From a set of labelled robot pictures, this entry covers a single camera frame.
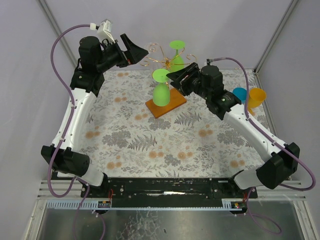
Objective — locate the left grey cable duct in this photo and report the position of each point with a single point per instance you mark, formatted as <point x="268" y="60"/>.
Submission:
<point x="70" y="204"/>

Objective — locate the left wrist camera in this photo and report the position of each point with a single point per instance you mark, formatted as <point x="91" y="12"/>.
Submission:
<point x="104" y="31"/>

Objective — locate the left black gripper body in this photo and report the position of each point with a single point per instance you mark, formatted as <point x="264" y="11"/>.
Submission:
<point x="124" y="53"/>

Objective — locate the blue wine glass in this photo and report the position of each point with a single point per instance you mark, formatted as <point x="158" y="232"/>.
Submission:
<point x="241" y="94"/>

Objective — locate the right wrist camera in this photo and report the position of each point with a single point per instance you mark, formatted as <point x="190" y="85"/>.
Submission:
<point x="209" y="61"/>

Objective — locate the floral table mat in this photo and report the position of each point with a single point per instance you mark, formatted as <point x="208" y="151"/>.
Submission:
<point x="123" y="139"/>

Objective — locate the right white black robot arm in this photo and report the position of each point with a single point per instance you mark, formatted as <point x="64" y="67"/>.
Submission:
<point x="279" y="157"/>

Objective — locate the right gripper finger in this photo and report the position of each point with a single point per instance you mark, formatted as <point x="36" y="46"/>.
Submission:
<point x="189" y="70"/>
<point x="182" y="85"/>

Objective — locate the orange wooden rack base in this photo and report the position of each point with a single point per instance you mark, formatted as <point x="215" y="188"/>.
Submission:
<point x="176" y="100"/>

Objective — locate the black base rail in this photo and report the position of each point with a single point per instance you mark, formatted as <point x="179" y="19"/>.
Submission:
<point x="167" y="193"/>

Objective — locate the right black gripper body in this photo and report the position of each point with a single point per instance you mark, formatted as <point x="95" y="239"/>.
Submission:
<point x="188" y="80"/>

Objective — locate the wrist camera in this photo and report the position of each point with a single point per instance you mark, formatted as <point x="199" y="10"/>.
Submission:
<point x="104" y="31"/>
<point x="209" y="61"/>

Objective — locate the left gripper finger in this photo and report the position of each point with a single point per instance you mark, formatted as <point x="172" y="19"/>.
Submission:
<point x="130" y="46"/>
<point x="135" y="55"/>

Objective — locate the gold wire glass rack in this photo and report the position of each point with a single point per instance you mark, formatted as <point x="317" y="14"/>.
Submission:
<point x="165" y="60"/>

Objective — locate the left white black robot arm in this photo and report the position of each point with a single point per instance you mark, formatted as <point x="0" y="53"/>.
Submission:
<point x="95" y="58"/>

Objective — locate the grey cable duct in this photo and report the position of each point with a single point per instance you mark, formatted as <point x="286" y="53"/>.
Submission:
<point x="70" y="204"/>
<point x="233" y="204"/>

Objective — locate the right grey cable duct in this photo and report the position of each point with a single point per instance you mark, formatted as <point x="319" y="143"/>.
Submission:
<point x="233" y="204"/>

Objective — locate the orange wine glass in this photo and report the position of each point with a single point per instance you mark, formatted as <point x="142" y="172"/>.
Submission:
<point x="256" y="98"/>

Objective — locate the green wine glass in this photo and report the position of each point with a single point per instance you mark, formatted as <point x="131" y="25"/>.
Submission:
<point x="177" y="62"/>
<point x="161" y="93"/>

